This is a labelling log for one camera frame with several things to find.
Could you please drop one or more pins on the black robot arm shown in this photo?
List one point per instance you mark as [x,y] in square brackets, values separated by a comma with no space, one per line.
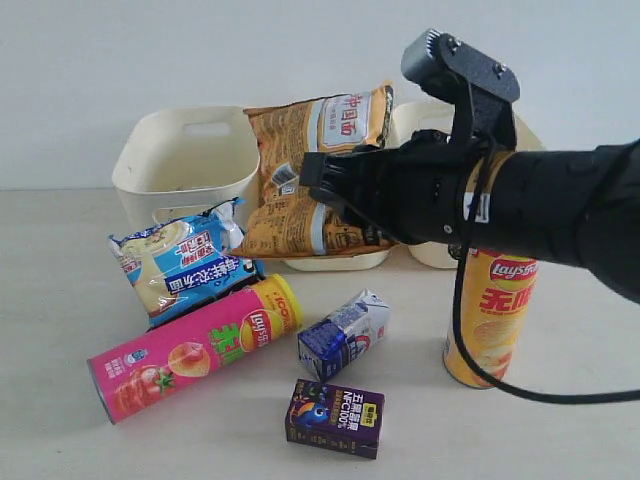
[575,208]

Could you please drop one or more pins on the yellow Lays chips can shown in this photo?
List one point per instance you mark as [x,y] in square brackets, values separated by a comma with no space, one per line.
[495,298]

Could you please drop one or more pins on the blue instant noodle packet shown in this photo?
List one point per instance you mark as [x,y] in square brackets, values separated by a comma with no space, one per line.
[183,264]

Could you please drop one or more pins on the left cream plastic bin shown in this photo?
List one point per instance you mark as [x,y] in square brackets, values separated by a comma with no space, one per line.
[181,161]

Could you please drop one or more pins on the cream plastic bin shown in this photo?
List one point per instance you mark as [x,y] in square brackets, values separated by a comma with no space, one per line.
[181,161]
[340,257]
[434,114]

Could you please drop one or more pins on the orange instant noodle packet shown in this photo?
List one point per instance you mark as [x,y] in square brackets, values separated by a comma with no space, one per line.
[336,123]

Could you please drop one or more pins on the right cream plastic bin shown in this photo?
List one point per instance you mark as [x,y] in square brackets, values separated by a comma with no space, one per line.
[434,114]

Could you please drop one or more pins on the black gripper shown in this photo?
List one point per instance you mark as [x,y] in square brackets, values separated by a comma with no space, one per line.
[411,193]

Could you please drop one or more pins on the blue white milk carton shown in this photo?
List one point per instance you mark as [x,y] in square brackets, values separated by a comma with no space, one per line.
[328,346]

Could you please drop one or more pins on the pink Lays chips can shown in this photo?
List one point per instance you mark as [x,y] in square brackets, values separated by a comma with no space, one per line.
[139,373]

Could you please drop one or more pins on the purple juice carton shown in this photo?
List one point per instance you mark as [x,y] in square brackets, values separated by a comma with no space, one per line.
[336,418]

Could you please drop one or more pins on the middle cream plastic bin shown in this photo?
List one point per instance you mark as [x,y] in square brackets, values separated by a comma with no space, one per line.
[340,257]

